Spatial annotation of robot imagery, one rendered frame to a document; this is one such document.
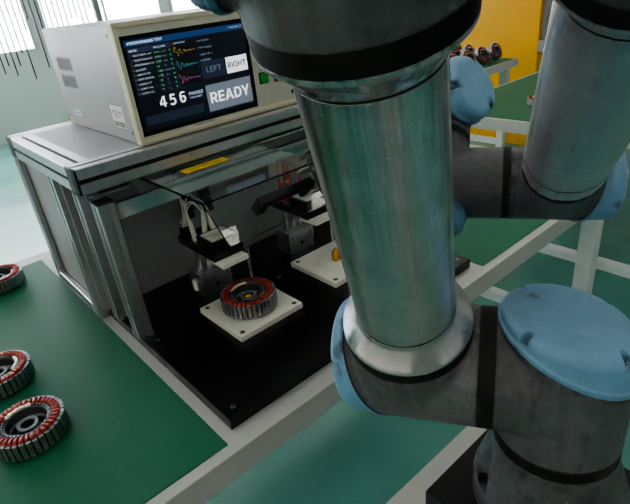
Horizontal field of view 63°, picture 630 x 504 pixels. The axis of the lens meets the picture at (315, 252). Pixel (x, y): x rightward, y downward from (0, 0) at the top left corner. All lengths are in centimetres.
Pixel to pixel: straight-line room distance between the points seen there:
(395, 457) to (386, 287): 142
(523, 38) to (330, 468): 355
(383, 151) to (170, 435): 68
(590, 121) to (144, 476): 71
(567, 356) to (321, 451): 140
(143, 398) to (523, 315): 67
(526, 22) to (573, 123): 407
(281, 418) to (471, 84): 55
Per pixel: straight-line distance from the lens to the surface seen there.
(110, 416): 95
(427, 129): 28
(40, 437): 92
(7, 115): 737
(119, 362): 106
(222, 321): 103
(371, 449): 179
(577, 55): 33
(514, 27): 450
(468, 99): 58
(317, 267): 115
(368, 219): 31
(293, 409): 86
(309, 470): 175
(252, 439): 83
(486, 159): 55
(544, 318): 49
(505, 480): 58
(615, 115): 38
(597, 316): 51
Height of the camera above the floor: 134
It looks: 27 degrees down
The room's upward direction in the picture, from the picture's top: 7 degrees counter-clockwise
